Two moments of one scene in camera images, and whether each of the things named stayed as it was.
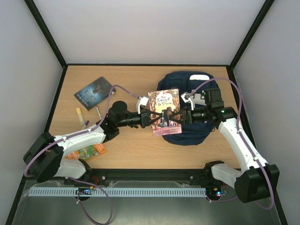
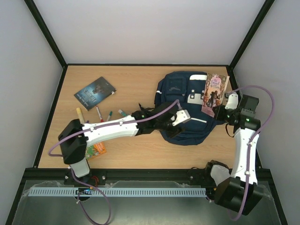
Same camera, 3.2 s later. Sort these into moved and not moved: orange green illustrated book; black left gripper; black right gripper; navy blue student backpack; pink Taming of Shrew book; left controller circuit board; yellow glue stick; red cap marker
Moved: black left gripper; pink Taming of Shrew book; black right gripper
Not moved: navy blue student backpack; red cap marker; yellow glue stick; orange green illustrated book; left controller circuit board
